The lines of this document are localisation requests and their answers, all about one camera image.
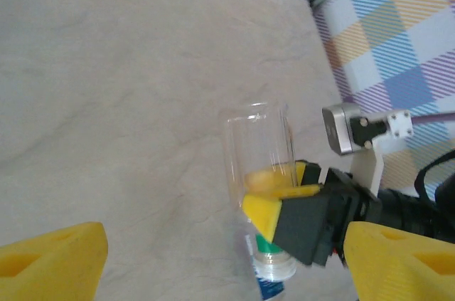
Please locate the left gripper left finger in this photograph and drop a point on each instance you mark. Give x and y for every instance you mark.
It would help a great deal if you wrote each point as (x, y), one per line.
(46, 265)

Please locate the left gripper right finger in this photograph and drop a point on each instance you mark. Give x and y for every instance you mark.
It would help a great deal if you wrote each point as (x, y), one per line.
(401, 269)

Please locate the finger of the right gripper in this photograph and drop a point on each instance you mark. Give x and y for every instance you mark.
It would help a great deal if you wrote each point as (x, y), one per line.
(295, 226)
(311, 174)

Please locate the clear bottle green neck band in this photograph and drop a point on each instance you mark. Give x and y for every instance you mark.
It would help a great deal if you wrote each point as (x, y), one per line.
(256, 144)

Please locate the blue-label water bottle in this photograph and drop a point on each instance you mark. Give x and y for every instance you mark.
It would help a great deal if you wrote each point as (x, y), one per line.
(272, 288)

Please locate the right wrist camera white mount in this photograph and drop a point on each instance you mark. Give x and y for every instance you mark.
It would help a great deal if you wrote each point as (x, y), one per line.
(341, 130)

